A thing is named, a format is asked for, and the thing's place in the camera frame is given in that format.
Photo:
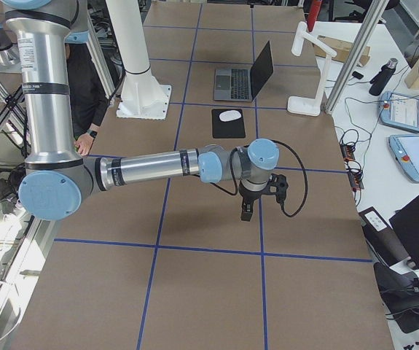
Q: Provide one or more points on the black power adapter box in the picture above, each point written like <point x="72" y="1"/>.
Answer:
<point x="382" y="237"/>

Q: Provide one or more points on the black orange usb hub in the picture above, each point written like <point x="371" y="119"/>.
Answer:
<point x="353" y="168"/>

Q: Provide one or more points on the black mouse pad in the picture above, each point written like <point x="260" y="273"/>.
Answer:
<point x="227" y="130"/>

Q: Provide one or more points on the white pedestal column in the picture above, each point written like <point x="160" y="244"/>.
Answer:
<point x="143" y="97"/>

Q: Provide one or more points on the upper blue teach pendant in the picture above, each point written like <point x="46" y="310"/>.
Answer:
<point x="399" y="111"/>

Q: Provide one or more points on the white computer mouse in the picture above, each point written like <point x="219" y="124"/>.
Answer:
<point x="229" y="116"/>

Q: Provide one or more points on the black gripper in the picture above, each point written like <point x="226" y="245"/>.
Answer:
<point x="248" y="195"/>

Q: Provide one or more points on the aluminium frame post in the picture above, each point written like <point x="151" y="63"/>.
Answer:
<point x="374" y="13"/>

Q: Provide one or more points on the grey laptop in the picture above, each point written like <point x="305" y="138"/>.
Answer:
<point x="243" y="85"/>

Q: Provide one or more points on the black water bottle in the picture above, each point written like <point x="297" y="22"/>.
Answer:
<point x="381" y="79"/>

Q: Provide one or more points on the lower blue teach pendant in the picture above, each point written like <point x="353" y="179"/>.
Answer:
<point x="405" y="148"/>

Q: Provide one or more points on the red cylinder object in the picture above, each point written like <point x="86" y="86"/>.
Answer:
<point x="315" y="8"/>

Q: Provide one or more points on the cardboard box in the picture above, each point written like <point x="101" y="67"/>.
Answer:
<point x="343" y="49"/>

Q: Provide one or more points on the seated person in black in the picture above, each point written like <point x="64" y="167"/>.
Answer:
<point x="87" y="97"/>

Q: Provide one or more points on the black monitor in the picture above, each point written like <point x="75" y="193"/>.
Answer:
<point x="401" y="292"/>

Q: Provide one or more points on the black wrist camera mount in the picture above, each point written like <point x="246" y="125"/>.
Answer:
<point x="278" y="187"/>

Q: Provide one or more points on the blue teach pendant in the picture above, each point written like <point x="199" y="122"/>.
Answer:
<point x="399" y="111"/>
<point x="405" y="148"/>

